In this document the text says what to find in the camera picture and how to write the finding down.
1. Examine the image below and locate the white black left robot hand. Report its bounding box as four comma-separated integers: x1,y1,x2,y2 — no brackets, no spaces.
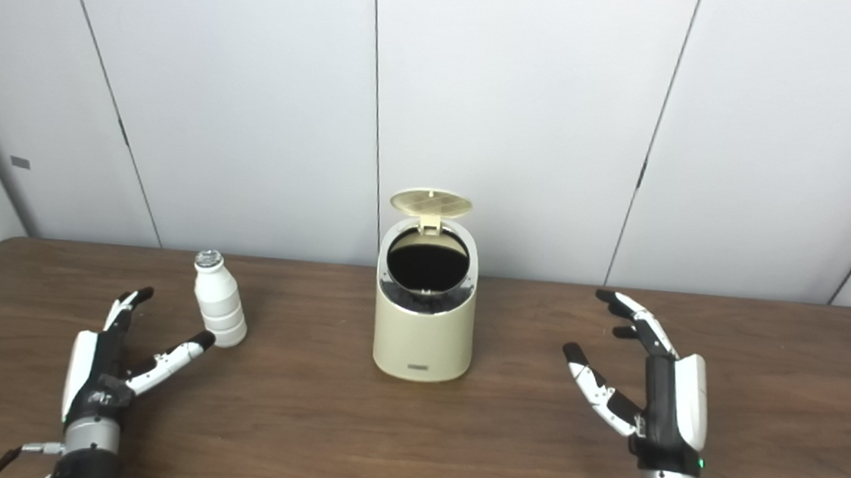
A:
60,280,220,436

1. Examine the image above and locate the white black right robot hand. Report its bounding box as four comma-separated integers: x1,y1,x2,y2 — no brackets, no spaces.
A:
554,286,719,474

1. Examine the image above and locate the small white plastic bottle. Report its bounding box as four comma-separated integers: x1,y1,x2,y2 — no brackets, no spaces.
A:
187,248,254,350

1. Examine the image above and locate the cream-colored cylindrical bin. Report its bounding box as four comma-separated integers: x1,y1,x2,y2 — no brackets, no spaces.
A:
369,185,486,386

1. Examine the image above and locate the round cream bin lid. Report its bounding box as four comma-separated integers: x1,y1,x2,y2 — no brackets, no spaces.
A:
388,186,475,237

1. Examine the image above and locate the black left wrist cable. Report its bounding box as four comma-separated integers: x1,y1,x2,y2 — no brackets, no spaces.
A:
0,439,67,478

